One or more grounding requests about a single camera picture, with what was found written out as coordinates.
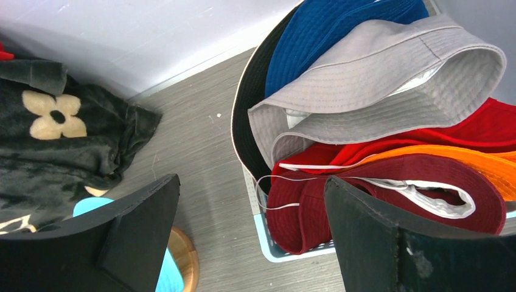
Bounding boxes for black floral plush blanket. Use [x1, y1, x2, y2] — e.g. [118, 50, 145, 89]
[1, 59, 161, 234]

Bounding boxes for turquoise bucket hat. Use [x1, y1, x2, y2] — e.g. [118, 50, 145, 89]
[72, 197, 184, 292]

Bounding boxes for orange bucket hat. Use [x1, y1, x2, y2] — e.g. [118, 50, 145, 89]
[357, 145, 515, 201]

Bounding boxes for wooden hat stand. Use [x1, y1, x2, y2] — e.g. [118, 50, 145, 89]
[167, 227, 200, 292]

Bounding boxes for dark red bucket hat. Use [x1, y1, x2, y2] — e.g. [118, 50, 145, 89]
[266, 154, 506, 255]

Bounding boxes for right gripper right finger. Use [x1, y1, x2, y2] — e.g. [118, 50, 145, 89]
[324, 176, 515, 291]

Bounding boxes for red cloth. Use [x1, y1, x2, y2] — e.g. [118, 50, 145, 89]
[0, 43, 15, 61]

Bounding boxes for blue bucket hat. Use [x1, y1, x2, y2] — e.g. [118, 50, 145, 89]
[265, 0, 429, 97]

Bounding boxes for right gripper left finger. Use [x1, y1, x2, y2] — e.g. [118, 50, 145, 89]
[1, 174, 180, 291]

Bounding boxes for bright red bucket hat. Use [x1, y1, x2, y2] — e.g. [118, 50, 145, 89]
[272, 98, 515, 175]

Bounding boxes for grey bucket hat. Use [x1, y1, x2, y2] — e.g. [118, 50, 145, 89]
[248, 14, 507, 168]

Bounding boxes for light blue plastic basket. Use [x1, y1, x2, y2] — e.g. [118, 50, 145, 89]
[255, 155, 508, 263]

